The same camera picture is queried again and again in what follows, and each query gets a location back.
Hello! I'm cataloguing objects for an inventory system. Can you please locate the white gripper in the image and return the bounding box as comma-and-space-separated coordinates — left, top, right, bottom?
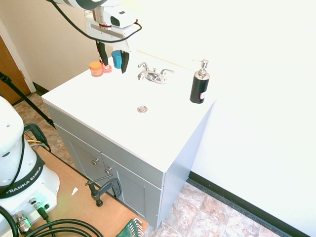
83, 10, 138, 74

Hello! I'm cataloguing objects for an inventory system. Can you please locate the blue plastic cup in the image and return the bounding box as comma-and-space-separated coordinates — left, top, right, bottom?
111, 50, 123, 69

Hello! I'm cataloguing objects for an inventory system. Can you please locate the orange plastic cup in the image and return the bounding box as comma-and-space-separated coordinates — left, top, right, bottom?
89, 61, 103, 78

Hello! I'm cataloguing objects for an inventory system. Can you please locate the white sink countertop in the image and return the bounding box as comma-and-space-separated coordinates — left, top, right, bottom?
41, 50, 217, 173

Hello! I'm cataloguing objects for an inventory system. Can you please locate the black soap dispenser bottle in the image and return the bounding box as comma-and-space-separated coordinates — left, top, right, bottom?
189, 59, 211, 105

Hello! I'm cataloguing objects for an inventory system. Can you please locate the black tripod leg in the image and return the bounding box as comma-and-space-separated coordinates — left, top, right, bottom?
0, 71, 56, 129

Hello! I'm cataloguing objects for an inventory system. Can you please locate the wooden door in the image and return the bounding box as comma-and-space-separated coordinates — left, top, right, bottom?
0, 34, 32, 106

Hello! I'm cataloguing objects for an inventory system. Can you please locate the grey vanity cabinet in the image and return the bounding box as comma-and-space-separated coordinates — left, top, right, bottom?
43, 98, 216, 230

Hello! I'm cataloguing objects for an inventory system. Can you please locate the black metal C-clamp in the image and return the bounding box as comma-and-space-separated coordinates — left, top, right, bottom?
84, 173, 122, 207

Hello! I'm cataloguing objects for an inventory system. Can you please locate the brown wooden base board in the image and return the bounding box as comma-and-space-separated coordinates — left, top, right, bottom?
26, 145, 150, 237

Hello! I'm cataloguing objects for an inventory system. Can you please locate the green hex key set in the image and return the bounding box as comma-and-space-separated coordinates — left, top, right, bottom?
116, 218, 143, 237

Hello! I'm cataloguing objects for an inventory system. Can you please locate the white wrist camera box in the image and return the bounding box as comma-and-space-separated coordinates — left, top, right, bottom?
99, 6, 138, 30

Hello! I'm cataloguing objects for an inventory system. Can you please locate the chrome two-handle faucet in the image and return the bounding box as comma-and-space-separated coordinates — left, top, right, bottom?
137, 62, 176, 85

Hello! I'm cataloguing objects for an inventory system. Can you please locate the chrome cold water handle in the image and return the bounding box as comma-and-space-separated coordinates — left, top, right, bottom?
159, 69, 176, 78

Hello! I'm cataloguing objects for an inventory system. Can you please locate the thick black cable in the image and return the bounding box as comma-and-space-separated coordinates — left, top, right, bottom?
0, 206, 106, 237

